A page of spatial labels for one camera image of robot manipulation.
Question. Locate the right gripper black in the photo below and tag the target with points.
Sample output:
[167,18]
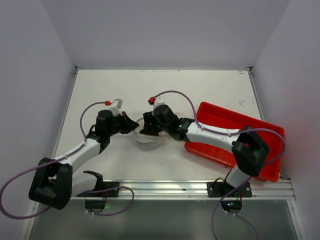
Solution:
[149,122]

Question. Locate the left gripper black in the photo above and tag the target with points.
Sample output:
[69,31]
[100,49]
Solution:
[129,125]

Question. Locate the white mesh laundry bag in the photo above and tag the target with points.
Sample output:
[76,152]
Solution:
[150,142]

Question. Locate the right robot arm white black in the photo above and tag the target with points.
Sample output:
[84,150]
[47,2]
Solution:
[248,148]

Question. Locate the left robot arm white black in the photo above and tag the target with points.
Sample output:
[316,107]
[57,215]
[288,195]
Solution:
[54,182]

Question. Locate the red plastic tray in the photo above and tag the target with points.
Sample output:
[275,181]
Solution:
[216,116]

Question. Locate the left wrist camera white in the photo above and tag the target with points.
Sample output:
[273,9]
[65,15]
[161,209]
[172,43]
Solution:
[114,106]

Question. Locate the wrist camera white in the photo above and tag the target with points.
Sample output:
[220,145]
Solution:
[156,101]
[114,106]

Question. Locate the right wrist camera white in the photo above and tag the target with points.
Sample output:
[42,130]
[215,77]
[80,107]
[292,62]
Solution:
[156,101]

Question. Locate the aluminium mounting rail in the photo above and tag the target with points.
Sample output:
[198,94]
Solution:
[198,190]

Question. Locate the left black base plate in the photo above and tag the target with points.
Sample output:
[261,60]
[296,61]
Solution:
[104,185]

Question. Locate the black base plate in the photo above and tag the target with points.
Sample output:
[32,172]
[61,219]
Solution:
[218,189]
[104,185]

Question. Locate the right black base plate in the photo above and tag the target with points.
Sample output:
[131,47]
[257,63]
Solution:
[218,189]

